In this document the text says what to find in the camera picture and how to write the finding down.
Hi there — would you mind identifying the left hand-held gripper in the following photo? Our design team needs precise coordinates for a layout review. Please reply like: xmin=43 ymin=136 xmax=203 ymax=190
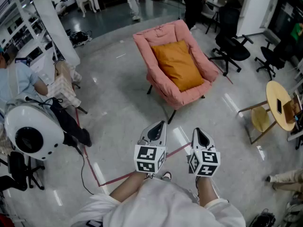
xmin=134 ymin=120 xmax=168 ymax=175

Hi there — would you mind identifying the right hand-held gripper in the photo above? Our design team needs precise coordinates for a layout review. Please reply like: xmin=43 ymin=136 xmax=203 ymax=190
xmin=188 ymin=127 xmax=221 ymax=177

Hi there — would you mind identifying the orange cushion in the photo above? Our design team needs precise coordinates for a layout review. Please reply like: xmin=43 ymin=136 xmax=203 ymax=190
xmin=151 ymin=40 xmax=205 ymax=92

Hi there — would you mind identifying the person's right forearm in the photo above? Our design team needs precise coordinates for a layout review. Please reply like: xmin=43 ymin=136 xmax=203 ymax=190
xmin=196 ymin=175 xmax=220 ymax=207

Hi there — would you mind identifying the person's left forearm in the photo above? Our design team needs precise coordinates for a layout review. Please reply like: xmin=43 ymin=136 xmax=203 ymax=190
xmin=110 ymin=170 xmax=149 ymax=203

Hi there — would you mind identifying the yellow wooden stool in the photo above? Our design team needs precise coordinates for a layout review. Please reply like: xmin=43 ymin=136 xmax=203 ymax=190
xmin=238 ymin=100 xmax=279 ymax=145

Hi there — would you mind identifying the red floor tape line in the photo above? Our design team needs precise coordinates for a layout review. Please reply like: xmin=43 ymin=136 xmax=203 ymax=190
xmin=205 ymin=53 xmax=234 ymax=85
xmin=75 ymin=107 xmax=192 ymax=187

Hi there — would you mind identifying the person's white shirt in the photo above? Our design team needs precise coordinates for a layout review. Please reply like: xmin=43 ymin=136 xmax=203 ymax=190
xmin=71 ymin=178 xmax=247 ymax=227

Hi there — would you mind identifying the round wooden side table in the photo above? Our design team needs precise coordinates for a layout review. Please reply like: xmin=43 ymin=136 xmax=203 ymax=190
xmin=265 ymin=80 xmax=298 ymax=131

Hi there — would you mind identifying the brown wooden box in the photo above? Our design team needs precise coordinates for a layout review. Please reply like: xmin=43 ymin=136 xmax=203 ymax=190
xmin=283 ymin=95 xmax=303 ymax=124

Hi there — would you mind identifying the tall black office chair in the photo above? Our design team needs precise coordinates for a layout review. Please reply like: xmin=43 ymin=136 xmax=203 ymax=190
xmin=208 ymin=3 xmax=254 ymax=77

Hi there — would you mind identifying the pink padded armchair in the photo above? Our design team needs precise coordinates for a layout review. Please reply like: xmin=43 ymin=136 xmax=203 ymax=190
xmin=132 ymin=19 xmax=220 ymax=125

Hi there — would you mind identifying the black bag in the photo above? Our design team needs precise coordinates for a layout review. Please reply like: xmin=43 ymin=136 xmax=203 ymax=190
xmin=248 ymin=209 xmax=276 ymax=227

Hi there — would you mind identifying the checkered cloth covered table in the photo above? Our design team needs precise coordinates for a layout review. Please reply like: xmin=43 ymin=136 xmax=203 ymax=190
xmin=47 ymin=60 xmax=82 ymax=108

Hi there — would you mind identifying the low black office chair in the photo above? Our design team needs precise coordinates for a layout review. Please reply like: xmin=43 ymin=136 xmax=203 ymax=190
xmin=254 ymin=38 xmax=294 ymax=81

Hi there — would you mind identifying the brown paper bag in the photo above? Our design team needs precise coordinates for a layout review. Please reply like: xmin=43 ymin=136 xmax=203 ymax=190
xmin=54 ymin=60 xmax=71 ymax=80

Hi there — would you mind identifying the grey chair with black legs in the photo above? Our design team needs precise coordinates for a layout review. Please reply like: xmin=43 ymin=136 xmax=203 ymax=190
xmin=201 ymin=2 xmax=221 ymax=35

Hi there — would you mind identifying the black swivel chair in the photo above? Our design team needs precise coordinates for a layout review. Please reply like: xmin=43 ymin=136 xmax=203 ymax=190
xmin=0 ymin=151 xmax=45 ymax=191

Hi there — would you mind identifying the white shelf unit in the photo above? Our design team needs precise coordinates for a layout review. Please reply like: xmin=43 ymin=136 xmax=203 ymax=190
xmin=0 ymin=0 xmax=54 ymax=63

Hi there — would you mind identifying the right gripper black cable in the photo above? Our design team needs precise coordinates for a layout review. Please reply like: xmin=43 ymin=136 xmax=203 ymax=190
xmin=195 ymin=176 xmax=202 ymax=203

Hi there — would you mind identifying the black floor cable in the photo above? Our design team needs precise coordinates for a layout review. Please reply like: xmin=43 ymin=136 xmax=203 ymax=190
xmin=75 ymin=145 xmax=95 ymax=195

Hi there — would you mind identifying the pile of black cables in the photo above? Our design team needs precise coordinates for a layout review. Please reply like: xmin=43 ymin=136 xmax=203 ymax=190
xmin=70 ymin=30 xmax=93 ymax=47

